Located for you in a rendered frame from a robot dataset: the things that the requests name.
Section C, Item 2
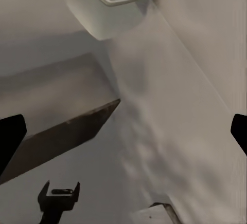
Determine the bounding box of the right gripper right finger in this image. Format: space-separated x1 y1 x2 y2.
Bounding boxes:
231 114 247 155

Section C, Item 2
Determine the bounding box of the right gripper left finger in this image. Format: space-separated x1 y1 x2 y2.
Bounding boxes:
0 114 27 175

